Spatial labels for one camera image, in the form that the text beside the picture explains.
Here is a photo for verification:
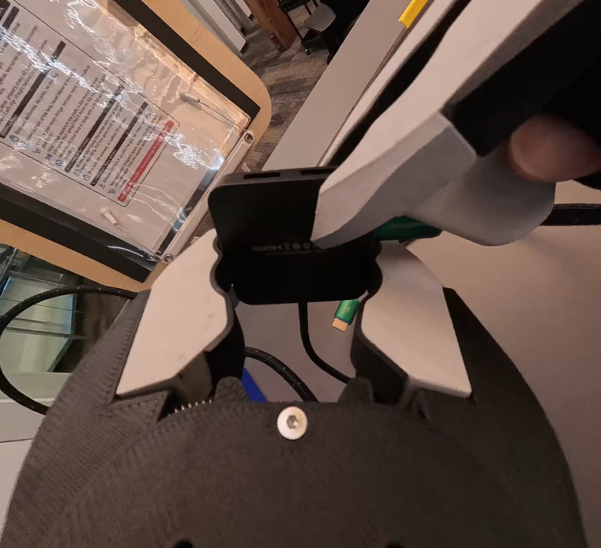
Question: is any black square hdmi hub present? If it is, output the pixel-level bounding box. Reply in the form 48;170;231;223
208;167;382;382

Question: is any left gripper braided cable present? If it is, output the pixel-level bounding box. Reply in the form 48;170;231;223
0;287;321;416

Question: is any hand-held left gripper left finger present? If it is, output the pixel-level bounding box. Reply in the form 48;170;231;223
115;229;246;398

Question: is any instruction sign on stand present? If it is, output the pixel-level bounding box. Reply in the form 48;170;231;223
0;0;273;283

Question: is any grey stool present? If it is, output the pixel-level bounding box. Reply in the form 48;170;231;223
303;4;338;56

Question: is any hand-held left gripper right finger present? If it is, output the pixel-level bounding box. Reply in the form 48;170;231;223
351;242;472;398

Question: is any person's right hand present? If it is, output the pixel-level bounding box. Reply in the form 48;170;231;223
509;116;601;181

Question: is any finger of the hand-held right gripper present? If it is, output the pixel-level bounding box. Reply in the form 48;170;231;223
312;0;601;250
321;0;471;169

